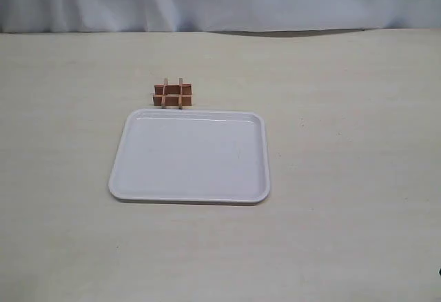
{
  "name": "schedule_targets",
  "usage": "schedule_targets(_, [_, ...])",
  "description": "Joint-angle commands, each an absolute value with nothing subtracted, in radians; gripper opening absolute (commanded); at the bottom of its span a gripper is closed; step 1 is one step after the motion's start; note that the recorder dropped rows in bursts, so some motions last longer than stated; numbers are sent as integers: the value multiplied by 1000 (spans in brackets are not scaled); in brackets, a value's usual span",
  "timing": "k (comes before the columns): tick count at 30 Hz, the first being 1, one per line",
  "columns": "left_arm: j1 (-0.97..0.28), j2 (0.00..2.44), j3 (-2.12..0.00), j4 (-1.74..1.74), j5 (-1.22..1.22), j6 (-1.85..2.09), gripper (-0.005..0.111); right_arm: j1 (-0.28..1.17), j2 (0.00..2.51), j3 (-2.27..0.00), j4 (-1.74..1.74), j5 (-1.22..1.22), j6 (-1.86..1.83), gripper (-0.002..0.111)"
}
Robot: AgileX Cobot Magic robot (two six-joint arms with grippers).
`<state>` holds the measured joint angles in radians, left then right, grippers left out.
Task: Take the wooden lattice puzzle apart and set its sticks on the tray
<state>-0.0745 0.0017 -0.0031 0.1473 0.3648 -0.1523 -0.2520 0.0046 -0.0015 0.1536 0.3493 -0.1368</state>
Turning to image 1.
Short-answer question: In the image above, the white rectangular plastic tray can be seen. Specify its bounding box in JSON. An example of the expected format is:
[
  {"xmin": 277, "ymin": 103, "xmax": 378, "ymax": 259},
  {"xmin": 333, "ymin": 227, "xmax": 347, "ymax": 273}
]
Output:
[{"xmin": 108, "ymin": 108, "xmax": 271, "ymax": 204}]

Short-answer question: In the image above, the white backdrop curtain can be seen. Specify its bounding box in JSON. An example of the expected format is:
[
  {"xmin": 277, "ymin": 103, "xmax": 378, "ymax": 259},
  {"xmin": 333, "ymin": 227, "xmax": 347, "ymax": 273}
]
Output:
[{"xmin": 1, "ymin": 0, "xmax": 440, "ymax": 33}]

